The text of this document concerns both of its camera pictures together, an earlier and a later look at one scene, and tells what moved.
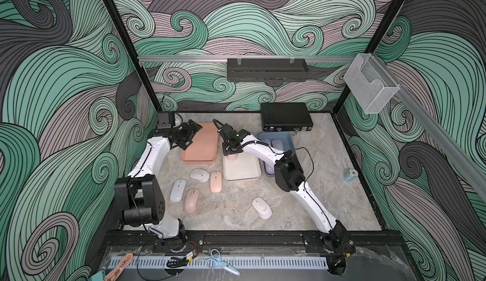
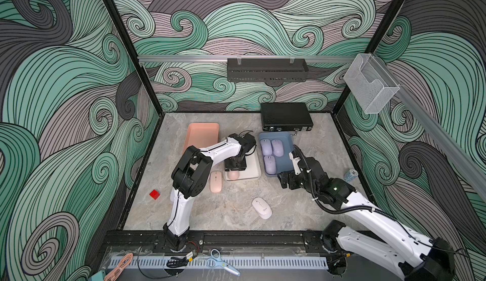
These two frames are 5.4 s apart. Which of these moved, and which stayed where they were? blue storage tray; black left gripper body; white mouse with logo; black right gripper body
Moved: black right gripper body; black left gripper body
Stayed: blue storage tray; white mouse with logo
